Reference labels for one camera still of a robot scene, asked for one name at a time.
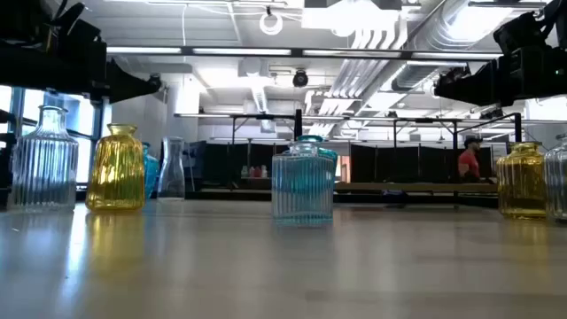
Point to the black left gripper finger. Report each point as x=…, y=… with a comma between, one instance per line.
x=124, y=92
x=124, y=79

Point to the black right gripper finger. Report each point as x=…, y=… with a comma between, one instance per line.
x=478, y=96
x=483, y=82

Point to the yellow ribbed glass vase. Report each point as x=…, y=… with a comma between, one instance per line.
x=522, y=186
x=116, y=173

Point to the teal textured glass vase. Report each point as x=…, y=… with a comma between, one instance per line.
x=151, y=173

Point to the clear smooth glass carafe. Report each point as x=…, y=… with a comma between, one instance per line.
x=172, y=177

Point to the teal cylindrical glass vase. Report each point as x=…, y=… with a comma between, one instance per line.
x=331, y=161

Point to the clear square ribbed glass vase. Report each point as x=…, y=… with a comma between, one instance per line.
x=302, y=190

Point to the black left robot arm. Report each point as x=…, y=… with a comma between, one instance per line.
x=17, y=66

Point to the large window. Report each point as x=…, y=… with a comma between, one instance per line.
x=86, y=133

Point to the person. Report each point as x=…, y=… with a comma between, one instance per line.
x=468, y=166

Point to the black partition panel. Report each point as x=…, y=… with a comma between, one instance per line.
x=221, y=161
x=398, y=164

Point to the small green bottle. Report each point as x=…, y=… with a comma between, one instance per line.
x=244, y=171

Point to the small red bottle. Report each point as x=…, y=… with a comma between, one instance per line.
x=256, y=172

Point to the small white bottle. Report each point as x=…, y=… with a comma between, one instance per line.
x=264, y=171

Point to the black linear ceiling light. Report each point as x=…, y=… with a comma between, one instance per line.
x=297, y=52

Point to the black hanging camera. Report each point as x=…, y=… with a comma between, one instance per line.
x=463, y=71
x=300, y=79
x=155, y=81

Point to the black background rig frame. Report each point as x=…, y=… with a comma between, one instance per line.
x=425, y=119
x=266, y=117

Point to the silver ventilation duct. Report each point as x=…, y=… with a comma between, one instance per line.
x=412, y=77

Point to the wooden shelf with black frame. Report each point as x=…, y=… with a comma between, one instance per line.
x=398, y=187

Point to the black aluminium rig frame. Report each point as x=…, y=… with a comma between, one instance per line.
x=248, y=195

